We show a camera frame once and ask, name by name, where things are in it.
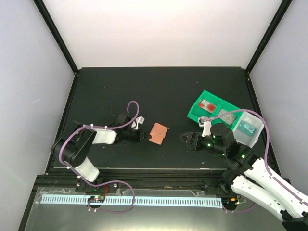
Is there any pink leather card holder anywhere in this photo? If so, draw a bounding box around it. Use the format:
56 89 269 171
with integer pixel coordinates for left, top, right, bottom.
149 123 168 145

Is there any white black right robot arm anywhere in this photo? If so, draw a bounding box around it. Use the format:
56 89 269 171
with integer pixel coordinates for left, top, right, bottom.
180 123 308 231

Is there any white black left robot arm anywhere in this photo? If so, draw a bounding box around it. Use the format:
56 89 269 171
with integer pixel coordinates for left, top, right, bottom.
51 113 151 192

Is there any white VIP card in bin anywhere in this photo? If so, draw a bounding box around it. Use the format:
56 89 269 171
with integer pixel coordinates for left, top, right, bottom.
218 109 236 125

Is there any red white april card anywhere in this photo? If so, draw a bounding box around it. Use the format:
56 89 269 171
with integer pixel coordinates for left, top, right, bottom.
198 99 216 113

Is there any green bin with red card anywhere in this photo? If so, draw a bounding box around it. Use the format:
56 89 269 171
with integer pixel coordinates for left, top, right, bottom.
187 90 224 123

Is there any teal card in clear bin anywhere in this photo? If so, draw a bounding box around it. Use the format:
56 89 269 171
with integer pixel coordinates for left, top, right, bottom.
237 120 256 137

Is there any green middle bin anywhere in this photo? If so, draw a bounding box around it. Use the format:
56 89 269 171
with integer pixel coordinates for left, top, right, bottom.
210 100 242 130

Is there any clear white bin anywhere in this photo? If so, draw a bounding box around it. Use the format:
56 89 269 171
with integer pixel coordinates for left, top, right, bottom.
232 112 264 148

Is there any right controller circuit board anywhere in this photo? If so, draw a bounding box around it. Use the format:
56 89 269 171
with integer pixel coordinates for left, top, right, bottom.
221 195 247 206

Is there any controller circuit board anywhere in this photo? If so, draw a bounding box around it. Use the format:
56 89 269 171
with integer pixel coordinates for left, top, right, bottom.
221 195 247 206
88 195 105 203

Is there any left controller circuit board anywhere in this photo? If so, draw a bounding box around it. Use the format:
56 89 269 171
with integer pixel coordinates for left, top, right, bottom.
88 195 105 203

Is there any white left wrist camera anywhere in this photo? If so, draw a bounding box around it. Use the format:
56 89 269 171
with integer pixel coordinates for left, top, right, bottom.
131 116 145 130

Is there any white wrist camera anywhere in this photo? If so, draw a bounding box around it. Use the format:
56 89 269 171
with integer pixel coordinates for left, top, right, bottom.
131 116 145 130
198 116 211 137

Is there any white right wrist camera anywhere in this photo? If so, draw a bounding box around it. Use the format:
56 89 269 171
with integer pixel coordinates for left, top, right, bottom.
198 116 211 137

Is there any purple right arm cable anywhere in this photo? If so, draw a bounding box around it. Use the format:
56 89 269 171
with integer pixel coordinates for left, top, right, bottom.
206 109 308 214

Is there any white slotted cable duct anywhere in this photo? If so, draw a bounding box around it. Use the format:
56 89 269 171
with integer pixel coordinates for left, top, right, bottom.
40 194 223 208

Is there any black corner frame post left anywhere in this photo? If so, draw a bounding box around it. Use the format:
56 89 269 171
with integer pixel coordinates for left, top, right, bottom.
33 0 79 74

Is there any black corner frame post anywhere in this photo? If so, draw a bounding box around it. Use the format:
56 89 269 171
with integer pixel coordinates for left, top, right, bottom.
245 0 294 72
33 0 79 74

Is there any black corner frame post right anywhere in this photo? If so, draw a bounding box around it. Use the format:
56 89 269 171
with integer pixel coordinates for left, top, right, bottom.
245 0 294 72

